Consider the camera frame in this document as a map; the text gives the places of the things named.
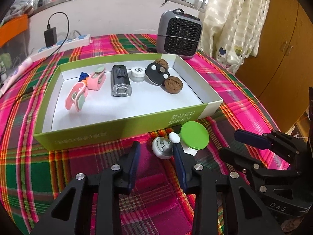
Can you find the black disc with white dots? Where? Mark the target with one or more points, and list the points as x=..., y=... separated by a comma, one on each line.
x=156, y=77

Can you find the white pink handheld device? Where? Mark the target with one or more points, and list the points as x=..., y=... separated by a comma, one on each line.
x=19, y=68

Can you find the wooden wardrobe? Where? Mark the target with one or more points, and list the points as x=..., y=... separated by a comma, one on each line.
x=281, y=66

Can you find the pink green plaid tablecloth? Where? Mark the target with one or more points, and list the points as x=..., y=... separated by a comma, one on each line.
x=73, y=166

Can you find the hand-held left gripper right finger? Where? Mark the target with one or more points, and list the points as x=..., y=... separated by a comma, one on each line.
x=182, y=169

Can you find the small white lidded jar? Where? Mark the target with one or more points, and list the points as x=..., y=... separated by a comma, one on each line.
x=137, y=74

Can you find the grey space heater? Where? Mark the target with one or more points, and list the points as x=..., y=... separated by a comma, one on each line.
x=181, y=36

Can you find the grey white round knob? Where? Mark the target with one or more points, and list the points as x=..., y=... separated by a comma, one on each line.
x=161, y=149

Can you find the clear storage bin orange lid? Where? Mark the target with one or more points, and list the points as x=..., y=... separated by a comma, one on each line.
x=14, y=27

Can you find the green and white cardboard box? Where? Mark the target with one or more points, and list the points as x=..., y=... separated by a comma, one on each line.
x=97, y=134

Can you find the green mushroom-shaped toy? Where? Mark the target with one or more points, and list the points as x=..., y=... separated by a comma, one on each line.
x=194, y=134

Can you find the white power strip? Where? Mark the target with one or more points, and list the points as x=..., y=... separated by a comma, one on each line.
x=73, y=41

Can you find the orange and blue small toy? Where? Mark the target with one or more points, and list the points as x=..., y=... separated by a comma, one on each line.
x=83, y=76

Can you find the cream heart print curtain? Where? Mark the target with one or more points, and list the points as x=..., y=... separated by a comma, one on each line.
x=234, y=29

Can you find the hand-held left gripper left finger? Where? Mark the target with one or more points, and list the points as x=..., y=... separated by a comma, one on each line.
x=134, y=164

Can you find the black charger adapter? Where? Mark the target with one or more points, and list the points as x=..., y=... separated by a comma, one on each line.
x=50, y=38

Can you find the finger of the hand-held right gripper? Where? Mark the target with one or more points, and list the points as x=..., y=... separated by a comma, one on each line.
x=249, y=138
x=234, y=155

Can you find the pink clip with mint pads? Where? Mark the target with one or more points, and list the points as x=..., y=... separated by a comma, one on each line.
x=95, y=82
x=73, y=98

